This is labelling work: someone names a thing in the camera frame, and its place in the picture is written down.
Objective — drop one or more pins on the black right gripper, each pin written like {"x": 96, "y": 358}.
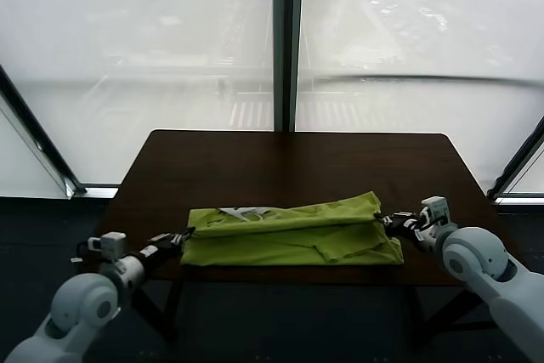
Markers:
{"x": 404, "y": 226}

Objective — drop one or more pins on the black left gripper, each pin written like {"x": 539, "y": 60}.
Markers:
{"x": 159, "y": 250}

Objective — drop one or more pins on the lime green t-shirt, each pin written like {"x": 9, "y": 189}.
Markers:
{"x": 289, "y": 235}

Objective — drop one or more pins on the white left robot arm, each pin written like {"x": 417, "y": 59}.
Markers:
{"x": 85, "y": 303}

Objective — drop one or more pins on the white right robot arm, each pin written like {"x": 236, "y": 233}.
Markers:
{"x": 476, "y": 252}

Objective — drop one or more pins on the curved dark outdoor handrail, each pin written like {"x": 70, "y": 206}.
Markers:
{"x": 425, "y": 78}

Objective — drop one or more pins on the dark vertical window mullion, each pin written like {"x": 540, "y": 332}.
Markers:
{"x": 288, "y": 40}

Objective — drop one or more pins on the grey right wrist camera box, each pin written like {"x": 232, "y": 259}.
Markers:
{"x": 435, "y": 209}

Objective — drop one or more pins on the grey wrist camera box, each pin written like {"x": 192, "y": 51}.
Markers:
{"x": 110, "y": 246}
{"x": 435, "y": 209}

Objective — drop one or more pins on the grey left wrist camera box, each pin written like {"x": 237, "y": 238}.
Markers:
{"x": 110, "y": 246}

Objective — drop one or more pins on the slanted dark window frame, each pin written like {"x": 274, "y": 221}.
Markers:
{"x": 516, "y": 167}
{"x": 38, "y": 125}

